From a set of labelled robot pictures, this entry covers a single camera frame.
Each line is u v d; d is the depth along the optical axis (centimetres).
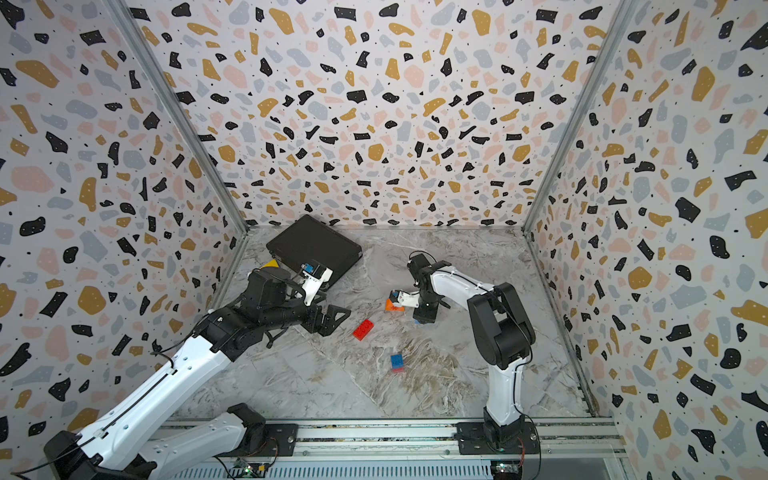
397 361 82
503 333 52
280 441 73
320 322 64
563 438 76
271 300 55
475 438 73
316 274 63
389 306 95
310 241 110
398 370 86
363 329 92
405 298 88
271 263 110
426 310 85
